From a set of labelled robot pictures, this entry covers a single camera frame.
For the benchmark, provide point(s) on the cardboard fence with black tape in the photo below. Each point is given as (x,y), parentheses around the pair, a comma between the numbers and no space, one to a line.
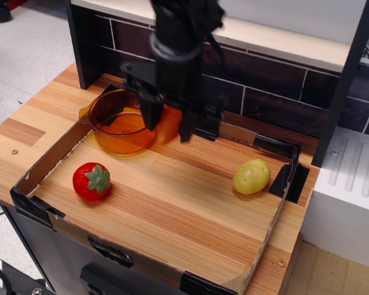
(171,222)

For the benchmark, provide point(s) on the yellow toy potato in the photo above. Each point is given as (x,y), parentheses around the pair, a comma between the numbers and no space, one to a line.
(252,177)

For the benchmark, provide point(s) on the red toy strawberry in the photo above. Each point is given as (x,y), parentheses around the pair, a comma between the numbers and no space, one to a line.
(91,181)

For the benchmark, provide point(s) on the white toy sink drainboard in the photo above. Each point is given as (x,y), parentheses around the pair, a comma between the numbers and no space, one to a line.
(337,217)

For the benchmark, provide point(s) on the dark tile backsplash panel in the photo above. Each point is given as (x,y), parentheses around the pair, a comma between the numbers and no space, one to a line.
(278,92)

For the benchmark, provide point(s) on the orange toy carrot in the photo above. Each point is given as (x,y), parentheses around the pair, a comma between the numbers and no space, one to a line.
(169,125)

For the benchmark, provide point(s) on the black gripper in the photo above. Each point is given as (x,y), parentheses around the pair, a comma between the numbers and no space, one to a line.
(184,88)

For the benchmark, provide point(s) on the orange transparent pot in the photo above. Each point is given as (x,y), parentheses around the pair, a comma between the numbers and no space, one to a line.
(116,120)

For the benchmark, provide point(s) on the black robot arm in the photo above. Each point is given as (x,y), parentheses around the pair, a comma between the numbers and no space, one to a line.
(181,29)

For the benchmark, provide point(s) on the black right shelf post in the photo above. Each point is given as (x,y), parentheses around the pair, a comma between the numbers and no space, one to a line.
(339,99)

